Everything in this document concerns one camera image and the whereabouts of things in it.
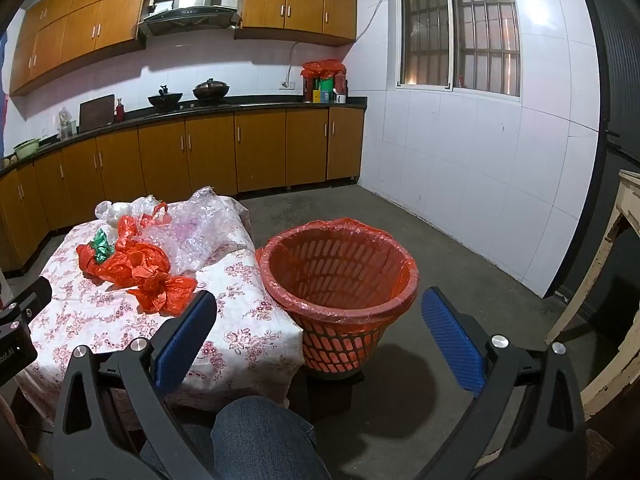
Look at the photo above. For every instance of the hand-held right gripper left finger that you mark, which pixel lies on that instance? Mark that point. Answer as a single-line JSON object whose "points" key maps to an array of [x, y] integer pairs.
{"points": [[185, 340]]}

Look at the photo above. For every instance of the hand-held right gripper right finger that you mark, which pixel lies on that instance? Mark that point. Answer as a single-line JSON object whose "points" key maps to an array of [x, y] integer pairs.
{"points": [[452, 340]]}

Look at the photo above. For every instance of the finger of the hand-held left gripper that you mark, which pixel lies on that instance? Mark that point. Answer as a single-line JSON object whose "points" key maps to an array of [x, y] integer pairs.
{"points": [[32, 297]]}

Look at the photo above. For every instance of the red plastic bag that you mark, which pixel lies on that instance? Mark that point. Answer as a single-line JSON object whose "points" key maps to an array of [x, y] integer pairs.
{"points": [[145, 227], [132, 260], [165, 292]]}

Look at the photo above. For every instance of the green foil wrapper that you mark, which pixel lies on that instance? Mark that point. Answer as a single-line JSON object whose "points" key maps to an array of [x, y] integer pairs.
{"points": [[103, 247]]}

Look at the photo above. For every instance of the clear bubble wrap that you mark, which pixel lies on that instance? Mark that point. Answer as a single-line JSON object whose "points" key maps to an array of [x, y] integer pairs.
{"points": [[205, 230]]}

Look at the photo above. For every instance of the red plastic wastebasket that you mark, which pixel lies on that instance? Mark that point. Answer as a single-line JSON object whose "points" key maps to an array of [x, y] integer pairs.
{"points": [[340, 352]]}

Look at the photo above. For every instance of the white plastic bag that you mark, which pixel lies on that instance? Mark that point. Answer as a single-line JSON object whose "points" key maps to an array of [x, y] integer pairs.
{"points": [[112, 215]]}

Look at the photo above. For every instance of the floral tablecloth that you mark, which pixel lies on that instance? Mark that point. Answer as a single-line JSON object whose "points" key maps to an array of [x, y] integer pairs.
{"points": [[115, 325]]}

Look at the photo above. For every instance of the person's jeans-clad leg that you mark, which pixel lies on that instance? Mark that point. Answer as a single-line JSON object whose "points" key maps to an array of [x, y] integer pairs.
{"points": [[260, 440]]}

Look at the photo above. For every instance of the green basin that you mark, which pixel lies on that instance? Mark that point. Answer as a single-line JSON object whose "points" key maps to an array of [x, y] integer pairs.
{"points": [[26, 150]]}

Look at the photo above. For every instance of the glass jar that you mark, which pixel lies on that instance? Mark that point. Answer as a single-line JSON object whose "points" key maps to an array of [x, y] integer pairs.
{"points": [[65, 127]]}

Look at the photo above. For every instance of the wooden base cabinets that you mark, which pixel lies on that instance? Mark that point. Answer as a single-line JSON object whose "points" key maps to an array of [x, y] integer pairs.
{"points": [[210, 150]]}

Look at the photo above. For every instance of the wooden cutting board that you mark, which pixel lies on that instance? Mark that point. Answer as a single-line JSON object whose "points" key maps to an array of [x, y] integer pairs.
{"points": [[97, 114]]}

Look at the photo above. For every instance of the red bottle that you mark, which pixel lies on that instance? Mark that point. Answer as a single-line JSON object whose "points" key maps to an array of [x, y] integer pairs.
{"points": [[120, 111]]}

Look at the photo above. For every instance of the black wok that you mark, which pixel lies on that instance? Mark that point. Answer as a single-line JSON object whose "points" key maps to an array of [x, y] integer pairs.
{"points": [[165, 100]]}

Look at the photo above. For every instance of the black countertop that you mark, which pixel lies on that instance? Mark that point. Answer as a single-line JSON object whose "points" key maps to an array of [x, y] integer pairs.
{"points": [[260, 104]]}

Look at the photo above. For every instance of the black lidded pot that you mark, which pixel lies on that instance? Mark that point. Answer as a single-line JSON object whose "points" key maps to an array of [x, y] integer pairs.
{"points": [[211, 91]]}

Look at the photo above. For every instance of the green box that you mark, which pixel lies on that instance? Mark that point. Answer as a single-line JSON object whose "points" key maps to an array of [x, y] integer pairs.
{"points": [[326, 89]]}

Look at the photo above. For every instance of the red shopping bag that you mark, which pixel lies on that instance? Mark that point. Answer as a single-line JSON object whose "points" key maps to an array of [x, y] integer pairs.
{"points": [[322, 69]]}

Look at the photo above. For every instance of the dark ribbed door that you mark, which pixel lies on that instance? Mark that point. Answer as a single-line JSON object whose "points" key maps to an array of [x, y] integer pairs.
{"points": [[617, 85]]}

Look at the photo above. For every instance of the barred window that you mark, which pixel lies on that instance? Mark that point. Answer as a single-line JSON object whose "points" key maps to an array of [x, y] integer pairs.
{"points": [[457, 25]]}

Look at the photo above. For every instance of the steel range hood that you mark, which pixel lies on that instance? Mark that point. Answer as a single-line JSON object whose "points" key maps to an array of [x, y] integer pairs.
{"points": [[192, 5]]}

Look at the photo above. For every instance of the white painted wooden frame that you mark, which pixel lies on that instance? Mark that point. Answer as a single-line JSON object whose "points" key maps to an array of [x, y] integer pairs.
{"points": [[607, 240]]}

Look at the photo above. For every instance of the wooden wall cabinets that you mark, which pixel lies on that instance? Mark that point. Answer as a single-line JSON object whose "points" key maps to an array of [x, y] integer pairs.
{"points": [[100, 20]]}

